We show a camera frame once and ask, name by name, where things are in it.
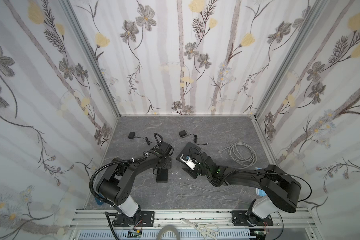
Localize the white tape roll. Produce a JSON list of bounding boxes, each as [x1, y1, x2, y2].
[[156, 225, 181, 240]]

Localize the slim ribbed black switch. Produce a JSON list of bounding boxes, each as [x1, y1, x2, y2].
[[156, 169, 169, 183]]

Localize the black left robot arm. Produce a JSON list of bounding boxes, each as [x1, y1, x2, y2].
[[89, 133, 174, 229]]

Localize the blue face mask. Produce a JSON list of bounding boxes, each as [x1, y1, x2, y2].
[[256, 189, 267, 197]]

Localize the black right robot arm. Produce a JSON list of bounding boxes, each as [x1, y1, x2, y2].
[[177, 146, 302, 227]]

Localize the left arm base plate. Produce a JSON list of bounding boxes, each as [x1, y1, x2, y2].
[[112, 211, 155, 228]]

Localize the coiled grey ethernet cable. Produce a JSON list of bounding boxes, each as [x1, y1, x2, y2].
[[218, 141, 258, 169]]

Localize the white handled scissors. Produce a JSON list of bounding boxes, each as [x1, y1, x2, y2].
[[181, 219, 220, 240]]

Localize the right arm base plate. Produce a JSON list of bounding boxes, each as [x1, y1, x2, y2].
[[231, 210, 274, 227]]

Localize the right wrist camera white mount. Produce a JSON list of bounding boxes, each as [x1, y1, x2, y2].
[[180, 154, 196, 170]]

